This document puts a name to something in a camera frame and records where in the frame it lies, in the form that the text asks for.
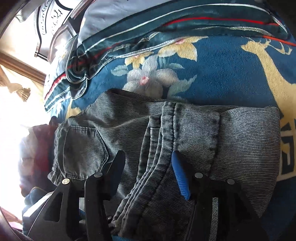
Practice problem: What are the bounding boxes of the grey denim pants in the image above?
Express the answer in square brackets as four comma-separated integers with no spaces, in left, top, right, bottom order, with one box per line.
[48,89,280,240]

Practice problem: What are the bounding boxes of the light blue teal pillow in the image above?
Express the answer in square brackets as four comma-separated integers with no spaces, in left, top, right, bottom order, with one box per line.
[45,1,290,111]

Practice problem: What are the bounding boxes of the blue deer pattern blanket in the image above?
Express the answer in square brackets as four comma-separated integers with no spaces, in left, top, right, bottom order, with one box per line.
[44,36,295,240]

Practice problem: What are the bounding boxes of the wooden window frame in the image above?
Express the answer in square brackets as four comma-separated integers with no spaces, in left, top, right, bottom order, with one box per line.
[0,52,46,85]

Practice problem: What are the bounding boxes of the dark carved wooden headboard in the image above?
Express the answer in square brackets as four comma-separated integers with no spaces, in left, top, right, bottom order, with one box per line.
[16,0,92,63]

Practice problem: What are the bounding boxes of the red cloth item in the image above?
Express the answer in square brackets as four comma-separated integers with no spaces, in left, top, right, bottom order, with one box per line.
[18,116,58,197]

